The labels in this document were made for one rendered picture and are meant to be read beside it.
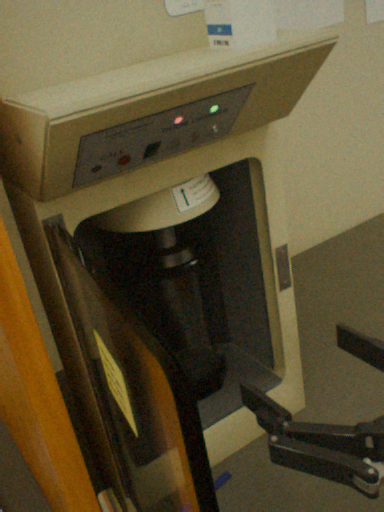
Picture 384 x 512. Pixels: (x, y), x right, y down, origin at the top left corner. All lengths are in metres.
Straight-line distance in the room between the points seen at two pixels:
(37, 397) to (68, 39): 0.34
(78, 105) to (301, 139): 0.95
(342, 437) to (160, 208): 0.34
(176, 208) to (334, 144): 0.81
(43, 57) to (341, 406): 0.67
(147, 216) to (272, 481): 0.41
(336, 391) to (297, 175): 0.58
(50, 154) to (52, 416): 0.25
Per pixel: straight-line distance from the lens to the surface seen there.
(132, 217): 0.71
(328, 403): 0.98
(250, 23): 0.61
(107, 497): 0.54
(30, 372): 0.57
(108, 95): 0.50
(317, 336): 1.13
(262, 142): 0.74
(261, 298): 0.86
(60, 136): 0.50
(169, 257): 0.78
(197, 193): 0.73
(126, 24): 0.63
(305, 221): 1.45
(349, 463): 0.52
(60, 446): 0.63
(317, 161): 1.43
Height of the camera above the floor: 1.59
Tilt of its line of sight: 26 degrees down
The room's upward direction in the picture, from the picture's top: 11 degrees counter-clockwise
